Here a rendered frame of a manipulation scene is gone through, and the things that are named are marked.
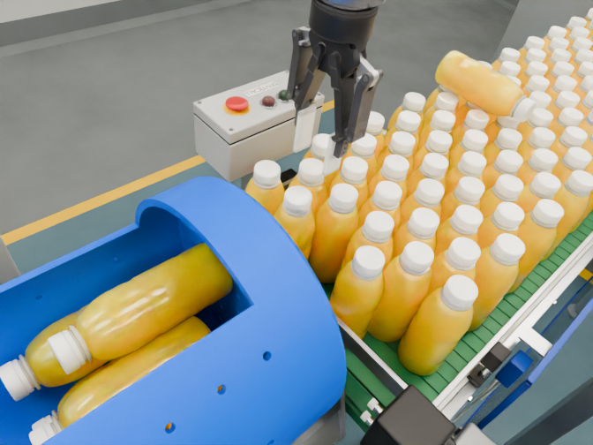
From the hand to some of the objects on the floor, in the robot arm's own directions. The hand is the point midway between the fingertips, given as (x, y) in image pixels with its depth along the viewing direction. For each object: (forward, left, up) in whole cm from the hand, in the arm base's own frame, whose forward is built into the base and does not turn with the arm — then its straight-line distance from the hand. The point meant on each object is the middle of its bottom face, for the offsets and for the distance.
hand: (319, 143), depth 66 cm
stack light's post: (+50, +18, -112) cm, 124 cm away
